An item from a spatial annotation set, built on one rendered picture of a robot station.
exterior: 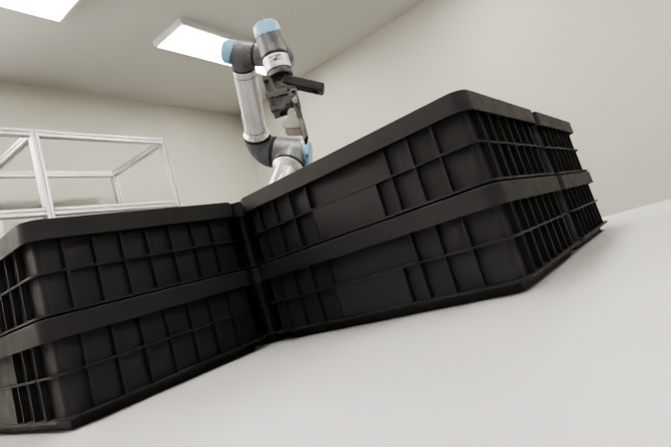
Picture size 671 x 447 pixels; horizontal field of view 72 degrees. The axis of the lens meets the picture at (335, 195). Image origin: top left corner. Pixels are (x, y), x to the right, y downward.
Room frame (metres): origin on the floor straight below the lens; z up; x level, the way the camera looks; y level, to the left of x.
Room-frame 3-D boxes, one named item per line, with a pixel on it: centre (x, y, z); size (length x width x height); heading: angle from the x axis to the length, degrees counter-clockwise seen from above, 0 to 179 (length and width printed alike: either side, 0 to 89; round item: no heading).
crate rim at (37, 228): (0.73, 0.41, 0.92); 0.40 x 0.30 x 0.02; 53
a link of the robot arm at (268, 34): (1.24, 0.05, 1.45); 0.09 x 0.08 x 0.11; 173
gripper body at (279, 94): (1.23, 0.06, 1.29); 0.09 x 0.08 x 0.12; 92
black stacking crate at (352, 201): (0.73, -0.09, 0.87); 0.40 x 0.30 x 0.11; 53
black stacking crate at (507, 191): (0.73, -0.09, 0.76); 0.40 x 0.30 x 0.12; 53
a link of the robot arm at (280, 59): (1.23, 0.05, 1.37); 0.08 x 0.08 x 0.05
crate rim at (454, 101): (0.73, -0.09, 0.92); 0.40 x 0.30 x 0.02; 53
